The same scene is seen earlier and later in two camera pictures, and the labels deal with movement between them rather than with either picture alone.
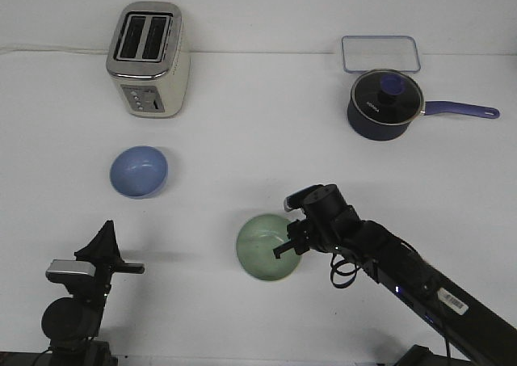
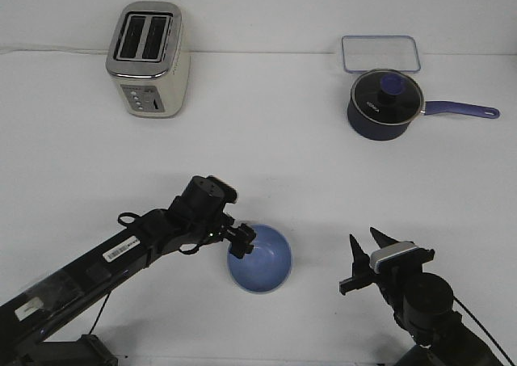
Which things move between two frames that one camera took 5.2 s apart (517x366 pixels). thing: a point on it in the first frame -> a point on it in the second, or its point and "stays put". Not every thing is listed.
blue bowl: (138, 171) -> (266, 267)
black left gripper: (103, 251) -> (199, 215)
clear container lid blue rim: (366, 52) stays put
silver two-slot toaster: (149, 61) stays put
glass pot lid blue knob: (388, 96) stays put
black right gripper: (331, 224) -> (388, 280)
